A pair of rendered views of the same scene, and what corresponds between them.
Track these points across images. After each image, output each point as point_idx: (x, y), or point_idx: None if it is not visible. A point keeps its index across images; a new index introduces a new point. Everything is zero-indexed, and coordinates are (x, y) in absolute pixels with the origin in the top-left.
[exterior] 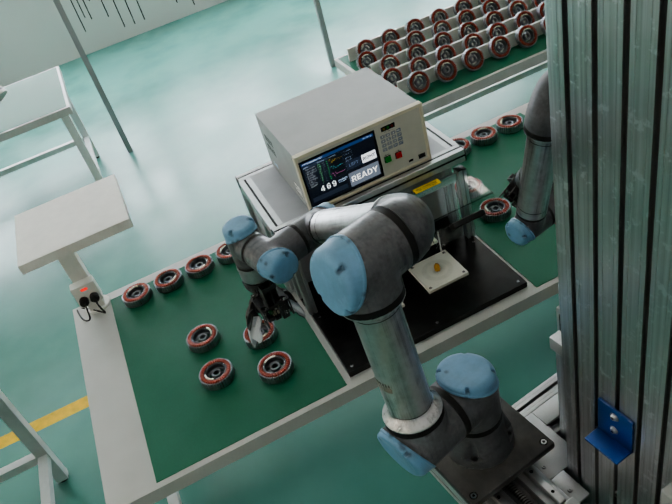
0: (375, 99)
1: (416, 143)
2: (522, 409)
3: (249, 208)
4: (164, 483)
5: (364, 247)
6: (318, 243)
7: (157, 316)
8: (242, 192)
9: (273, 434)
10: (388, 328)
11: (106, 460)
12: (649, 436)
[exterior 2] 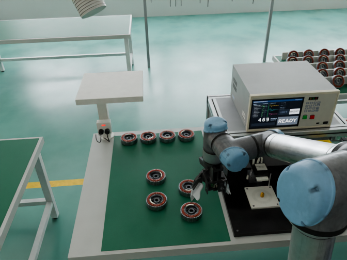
0: (309, 80)
1: (325, 114)
2: None
3: (207, 115)
4: (105, 253)
5: (338, 179)
6: (265, 154)
7: (135, 154)
8: (207, 105)
9: (176, 252)
10: (322, 246)
11: (79, 224)
12: None
